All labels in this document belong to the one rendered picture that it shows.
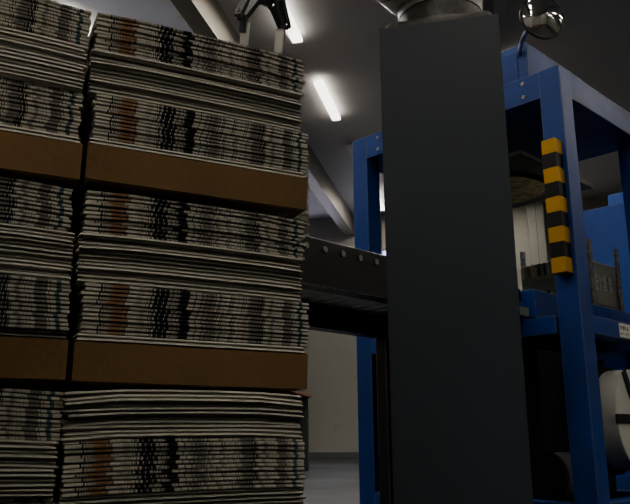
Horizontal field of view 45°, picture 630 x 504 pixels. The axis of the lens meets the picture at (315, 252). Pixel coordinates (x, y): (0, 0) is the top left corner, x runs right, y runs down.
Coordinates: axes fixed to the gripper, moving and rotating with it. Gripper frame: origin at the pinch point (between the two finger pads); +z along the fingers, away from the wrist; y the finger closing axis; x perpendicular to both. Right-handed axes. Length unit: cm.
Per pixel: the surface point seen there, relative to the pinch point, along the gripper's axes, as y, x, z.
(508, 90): 99, -26, 1
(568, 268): 79, -64, 57
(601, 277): 176, -41, 72
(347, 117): 735, 551, -16
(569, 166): 91, -55, 25
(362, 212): 96, 31, 52
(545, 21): 101, -35, -23
